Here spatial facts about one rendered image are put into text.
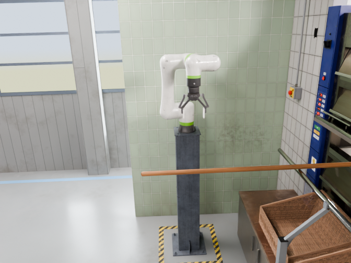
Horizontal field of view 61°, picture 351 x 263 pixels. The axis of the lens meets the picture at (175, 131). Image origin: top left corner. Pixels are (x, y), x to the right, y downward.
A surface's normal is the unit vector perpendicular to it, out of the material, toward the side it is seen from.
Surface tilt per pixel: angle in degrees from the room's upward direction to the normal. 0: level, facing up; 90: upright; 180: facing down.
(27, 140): 90
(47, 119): 90
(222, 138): 90
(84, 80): 90
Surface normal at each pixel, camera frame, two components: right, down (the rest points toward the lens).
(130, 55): 0.03, 0.33
